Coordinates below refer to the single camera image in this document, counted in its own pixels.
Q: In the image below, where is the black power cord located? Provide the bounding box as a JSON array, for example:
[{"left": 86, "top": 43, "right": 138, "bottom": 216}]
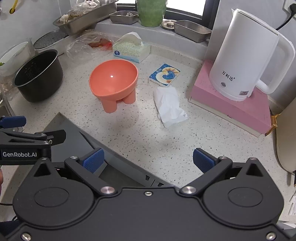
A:
[{"left": 275, "top": 3, "right": 296, "bottom": 31}]

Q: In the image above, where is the dark grey appliance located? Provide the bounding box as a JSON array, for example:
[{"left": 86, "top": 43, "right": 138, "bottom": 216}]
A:
[{"left": 44, "top": 112, "right": 171, "bottom": 188}]

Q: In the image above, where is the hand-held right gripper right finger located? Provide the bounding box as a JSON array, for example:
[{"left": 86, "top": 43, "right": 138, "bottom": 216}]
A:
[{"left": 180, "top": 148, "right": 269, "bottom": 196}]

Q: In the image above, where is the white paper tissue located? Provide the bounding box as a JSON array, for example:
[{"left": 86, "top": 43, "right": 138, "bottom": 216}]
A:
[{"left": 153, "top": 87, "right": 188, "bottom": 128}]

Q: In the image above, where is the clear plastic container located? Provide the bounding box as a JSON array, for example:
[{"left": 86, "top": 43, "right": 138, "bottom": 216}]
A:
[{"left": 0, "top": 41, "right": 35, "bottom": 84}]

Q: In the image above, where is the small steel tray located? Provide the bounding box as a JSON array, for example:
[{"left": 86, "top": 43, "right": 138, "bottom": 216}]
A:
[
  {"left": 109, "top": 10, "right": 139, "bottom": 25},
  {"left": 173, "top": 20, "right": 213, "bottom": 43}
]

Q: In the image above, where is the white round steamer tray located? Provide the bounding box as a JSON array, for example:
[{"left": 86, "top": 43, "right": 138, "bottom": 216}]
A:
[{"left": 33, "top": 30, "right": 70, "bottom": 56}]

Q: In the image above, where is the white bowl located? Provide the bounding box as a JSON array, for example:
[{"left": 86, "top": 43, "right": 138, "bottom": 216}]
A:
[{"left": 0, "top": 46, "right": 30, "bottom": 78}]

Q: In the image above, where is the white electric kettle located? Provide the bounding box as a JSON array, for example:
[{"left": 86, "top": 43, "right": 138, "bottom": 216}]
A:
[{"left": 209, "top": 8, "right": 295, "bottom": 102}]

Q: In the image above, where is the black window frame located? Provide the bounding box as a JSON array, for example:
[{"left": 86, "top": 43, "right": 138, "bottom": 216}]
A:
[{"left": 116, "top": 0, "right": 220, "bottom": 29}]

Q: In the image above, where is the white wall socket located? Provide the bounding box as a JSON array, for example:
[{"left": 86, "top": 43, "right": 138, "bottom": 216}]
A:
[{"left": 282, "top": 0, "right": 296, "bottom": 15}]

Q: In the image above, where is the patterned tissue box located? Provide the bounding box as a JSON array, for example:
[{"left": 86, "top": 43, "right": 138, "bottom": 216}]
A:
[{"left": 112, "top": 32, "right": 151, "bottom": 64}]

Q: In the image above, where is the clear plastic food bag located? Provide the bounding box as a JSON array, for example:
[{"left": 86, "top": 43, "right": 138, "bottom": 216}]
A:
[{"left": 59, "top": 0, "right": 102, "bottom": 24}]

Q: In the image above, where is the round metal lid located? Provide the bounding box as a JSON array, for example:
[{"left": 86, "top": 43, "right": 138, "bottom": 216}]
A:
[{"left": 160, "top": 19, "right": 178, "bottom": 30}]

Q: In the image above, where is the large steel tray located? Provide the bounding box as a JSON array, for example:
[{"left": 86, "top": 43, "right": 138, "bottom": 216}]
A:
[{"left": 53, "top": 0, "right": 119, "bottom": 36}]

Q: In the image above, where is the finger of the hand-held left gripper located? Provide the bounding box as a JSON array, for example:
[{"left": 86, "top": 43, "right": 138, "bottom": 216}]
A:
[
  {"left": 0, "top": 129, "right": 67, "bottom": 146},
  {"left": 0, "top": 115, "right": 26, "bottom": 129}
]

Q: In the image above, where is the gold ribbon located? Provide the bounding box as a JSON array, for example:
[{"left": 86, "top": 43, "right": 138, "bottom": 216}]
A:
[{"left": 265, "top": 115, "right": 280, "bottom": 136}]

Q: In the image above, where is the black cooker inner pot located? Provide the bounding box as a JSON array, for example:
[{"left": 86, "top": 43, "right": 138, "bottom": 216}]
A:
[{"left": 12, "top": 49, "right": 64, "bottom": 103}]

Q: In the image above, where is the blue patterned sponge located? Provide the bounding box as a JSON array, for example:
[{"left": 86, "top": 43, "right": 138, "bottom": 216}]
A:
[{"left": 149, "top": 63, "right": 181, "bottom": 88}]

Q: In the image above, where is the green vase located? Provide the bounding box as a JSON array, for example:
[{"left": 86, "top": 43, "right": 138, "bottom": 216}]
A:
[{"left": 136, "top": 0, "right": 167, "bottom": 27}]

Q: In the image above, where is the pink flat box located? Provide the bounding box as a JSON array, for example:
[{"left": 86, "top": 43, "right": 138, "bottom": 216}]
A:
[{"left": 188, "top": 59, "right": 272, "bottom": 137}]

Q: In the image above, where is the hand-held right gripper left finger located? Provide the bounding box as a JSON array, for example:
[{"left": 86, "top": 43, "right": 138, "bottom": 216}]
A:
[{"left": 30, "top": 148, "right": 117, "bottom": 196}]

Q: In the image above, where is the orange footed bowl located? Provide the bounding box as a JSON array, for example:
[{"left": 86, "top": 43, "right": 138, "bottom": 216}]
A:
[{"left": 89, "top": 59, "right": 139, "bottom": 114}]

